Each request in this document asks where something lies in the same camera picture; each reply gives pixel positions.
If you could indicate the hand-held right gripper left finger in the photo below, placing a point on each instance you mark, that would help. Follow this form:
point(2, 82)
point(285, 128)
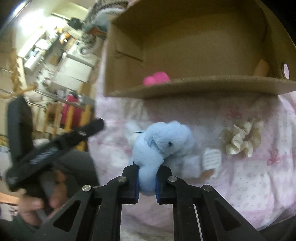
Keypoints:
point(137, 183)

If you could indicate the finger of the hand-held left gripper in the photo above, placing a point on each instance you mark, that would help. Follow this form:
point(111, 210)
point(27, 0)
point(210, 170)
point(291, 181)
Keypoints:
point(19, 127)
point(83, 133)

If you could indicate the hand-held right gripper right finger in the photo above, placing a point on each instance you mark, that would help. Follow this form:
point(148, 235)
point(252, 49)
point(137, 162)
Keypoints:
point(158, 185)

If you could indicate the light blue plush toy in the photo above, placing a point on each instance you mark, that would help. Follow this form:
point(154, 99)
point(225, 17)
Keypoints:
point(161, 141)

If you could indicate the clear plastic packet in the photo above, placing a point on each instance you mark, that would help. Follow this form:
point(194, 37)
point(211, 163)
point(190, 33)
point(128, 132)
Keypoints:
point(211, 160)

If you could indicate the cream scrunchie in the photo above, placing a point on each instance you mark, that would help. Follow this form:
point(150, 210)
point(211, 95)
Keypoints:
point(240, 136)

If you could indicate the brown cardboard box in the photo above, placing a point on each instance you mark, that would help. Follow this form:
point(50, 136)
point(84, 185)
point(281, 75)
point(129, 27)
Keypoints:
point(196, 41)

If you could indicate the bright pink soft item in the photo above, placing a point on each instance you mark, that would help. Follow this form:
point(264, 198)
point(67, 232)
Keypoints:
point(157, 78)

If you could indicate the beige soft item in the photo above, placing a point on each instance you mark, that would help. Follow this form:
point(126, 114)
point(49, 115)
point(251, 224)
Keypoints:
point(261, 68)

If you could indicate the person's left hand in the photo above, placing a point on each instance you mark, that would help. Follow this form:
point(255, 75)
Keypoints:
point(30, 207)

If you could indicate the red bag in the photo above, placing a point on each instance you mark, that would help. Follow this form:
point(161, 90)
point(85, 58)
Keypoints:
point(71, 111)

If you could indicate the wooden chair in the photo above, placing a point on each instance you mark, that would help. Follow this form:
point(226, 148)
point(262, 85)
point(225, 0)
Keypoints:
point(55, 118)

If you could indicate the person's grey trousers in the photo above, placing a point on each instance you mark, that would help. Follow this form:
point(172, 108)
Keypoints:
point(78, 166)

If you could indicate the white kitchen cabinets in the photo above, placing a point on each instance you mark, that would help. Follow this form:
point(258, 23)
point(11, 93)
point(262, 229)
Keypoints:
point(71, 71)

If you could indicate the white washing machine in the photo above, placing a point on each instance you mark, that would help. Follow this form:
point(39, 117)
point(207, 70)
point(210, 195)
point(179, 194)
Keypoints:
point(82, 51)

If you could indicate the patterned knit blanket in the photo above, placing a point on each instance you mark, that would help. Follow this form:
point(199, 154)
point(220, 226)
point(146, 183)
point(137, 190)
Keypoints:
point(90, 39)

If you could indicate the pink printed blanket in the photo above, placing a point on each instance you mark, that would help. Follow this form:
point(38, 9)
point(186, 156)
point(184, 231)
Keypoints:
point(254, 185)

